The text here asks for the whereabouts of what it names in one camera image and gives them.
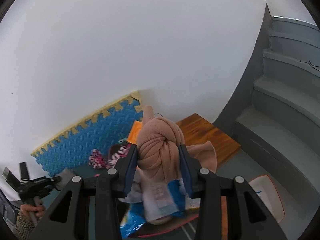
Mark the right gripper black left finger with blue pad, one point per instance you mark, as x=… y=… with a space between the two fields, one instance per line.
x=67 y=217

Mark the tan knotted stocking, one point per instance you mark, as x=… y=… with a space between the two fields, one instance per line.
x=157 y=145

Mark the white plastic bag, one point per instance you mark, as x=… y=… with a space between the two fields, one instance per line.
x=135 y=194

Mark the patterned left sleeve forearm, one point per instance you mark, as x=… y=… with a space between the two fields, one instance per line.
x=23 y=227

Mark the person left hand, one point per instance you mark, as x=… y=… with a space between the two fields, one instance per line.
x=38 y=211

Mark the white orange floor sheet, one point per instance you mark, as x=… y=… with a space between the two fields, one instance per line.
x=267 y=192

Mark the grey rolled sock yellow heel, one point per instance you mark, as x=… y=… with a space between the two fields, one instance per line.
x=63 y=178

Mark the blue snack packet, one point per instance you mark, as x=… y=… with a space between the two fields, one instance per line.
x=134 y=218

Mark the red rectangular gift box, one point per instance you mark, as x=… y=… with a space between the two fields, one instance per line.
x=177 y=227

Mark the pink leopard print sock ball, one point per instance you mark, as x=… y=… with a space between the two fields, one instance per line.
x=116 y=152

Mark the pink paper sachet packet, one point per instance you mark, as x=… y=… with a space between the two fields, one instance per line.
x=158 y=202

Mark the wooden side table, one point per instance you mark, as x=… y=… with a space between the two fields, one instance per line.
x=198 y=130

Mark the blue yellow foam puzzle mat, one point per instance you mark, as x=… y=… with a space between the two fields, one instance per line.
x=99 y=130

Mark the grey staircase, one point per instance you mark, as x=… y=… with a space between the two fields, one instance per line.
x=274 y=111

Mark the small orange toy cube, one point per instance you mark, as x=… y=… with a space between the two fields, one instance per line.
x=133 y=134

